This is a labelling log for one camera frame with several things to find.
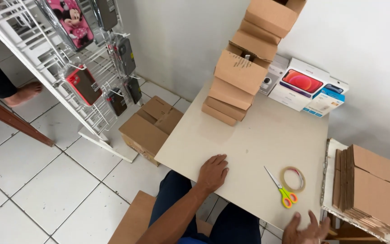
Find white side table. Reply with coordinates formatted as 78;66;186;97
320;138;390;244

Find white camera box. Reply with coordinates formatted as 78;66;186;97
259;54;290;96

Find person's right hand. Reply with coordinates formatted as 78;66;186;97
282;210;331;244

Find clear adhesive tape roll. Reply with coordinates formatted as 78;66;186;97
280;166;306;194

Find person's dark blue trousers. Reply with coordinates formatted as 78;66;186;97
148;170;262;244

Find pile of flat cardboard sheets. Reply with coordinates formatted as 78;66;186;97
332;144;390;236

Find white box with blue phone picture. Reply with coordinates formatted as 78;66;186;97
324;77;349;95

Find blue and white small box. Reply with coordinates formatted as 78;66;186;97
302;87;345;118

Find brown wooden bench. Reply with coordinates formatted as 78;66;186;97
108;190;213;244

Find white box with red phone picture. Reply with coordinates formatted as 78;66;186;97
268;58;331;112

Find brown wooden rail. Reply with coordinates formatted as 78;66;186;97
0;89;55;147

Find person's left hand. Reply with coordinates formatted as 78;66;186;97
197;154;230;194

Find open brown cardboard carton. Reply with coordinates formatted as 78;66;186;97
119;96;184;167

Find stack of assembled cardboard boxes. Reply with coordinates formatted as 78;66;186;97
201;0;307;127

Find white wire rack with phone cases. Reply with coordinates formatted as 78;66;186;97
0;0;145;163

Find green and yellow handled scissors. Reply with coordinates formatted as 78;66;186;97
264;166;298;209

